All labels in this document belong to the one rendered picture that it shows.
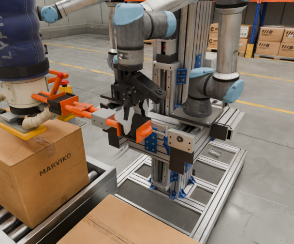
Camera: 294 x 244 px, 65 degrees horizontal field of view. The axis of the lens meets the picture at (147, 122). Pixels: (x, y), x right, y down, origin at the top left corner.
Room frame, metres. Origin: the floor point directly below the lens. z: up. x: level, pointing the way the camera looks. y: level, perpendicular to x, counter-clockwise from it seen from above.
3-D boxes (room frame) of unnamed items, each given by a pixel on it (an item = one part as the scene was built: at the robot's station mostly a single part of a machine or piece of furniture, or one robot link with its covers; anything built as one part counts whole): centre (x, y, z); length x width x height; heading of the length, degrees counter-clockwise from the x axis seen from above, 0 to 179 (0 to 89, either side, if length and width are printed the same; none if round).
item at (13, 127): (0.91, 0.59, 1.10); 0.34 x 0.10 x 0.05; 57
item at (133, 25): (0.67, 0.04, 1.50); 0.09 x 0.08 x 0.11; 132
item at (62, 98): (0.85, 0.33, 1.20); 0.10 x 0.08 x 0.06; 147
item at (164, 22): (0.75, -0.02, 1.50); 0.11 x 0.11 x 0.08; 42
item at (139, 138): (0.65, 0.04, 1.20); 0.08 x 0.07 x 0.05; 57
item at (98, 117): (0.73, 0.15, 1.20); 0.07 x 0.07 x 0.04; 57
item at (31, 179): (1.11, 0.72, 0.75); 0.60 x 0.40 x 0.40; 58
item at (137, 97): (0.67, 0.05, 1.35); 0.09 x 0.08 x 0.12; 56
